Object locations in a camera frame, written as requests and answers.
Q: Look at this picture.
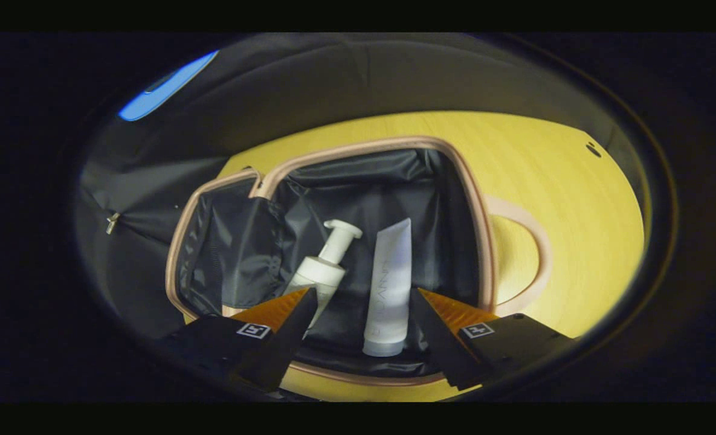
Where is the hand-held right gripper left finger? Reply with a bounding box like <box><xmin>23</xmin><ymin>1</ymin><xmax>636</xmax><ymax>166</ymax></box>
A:
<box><xmin>158</xmin><ymin>287</ymin><xmax>319</xmax><ymax>392</ymax></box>

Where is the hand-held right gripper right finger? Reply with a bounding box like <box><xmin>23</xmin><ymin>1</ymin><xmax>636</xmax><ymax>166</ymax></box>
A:
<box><xmin>410</xmin><ymin>288</ymin><xmax>576</xmax><ymax>390</ymax></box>

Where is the white squeeze tube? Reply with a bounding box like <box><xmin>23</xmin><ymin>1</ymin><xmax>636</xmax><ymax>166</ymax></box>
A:
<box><xmin>363</xmin><ymin>217</ymin><xmax>413</xmax><ymax>357</ymax></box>

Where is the white pump bottle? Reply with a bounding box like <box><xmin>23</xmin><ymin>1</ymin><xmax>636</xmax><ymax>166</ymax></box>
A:
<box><xmin>282</xmin><ymin>219</ymin><xmax>363</xmax><ymax>330</ymax></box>

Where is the pink suitcase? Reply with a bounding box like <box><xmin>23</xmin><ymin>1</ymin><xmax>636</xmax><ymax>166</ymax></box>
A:
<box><xmin>164</xmin><ymin>136</ymin><xmax>553</xmax><ymax>387</ymax></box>

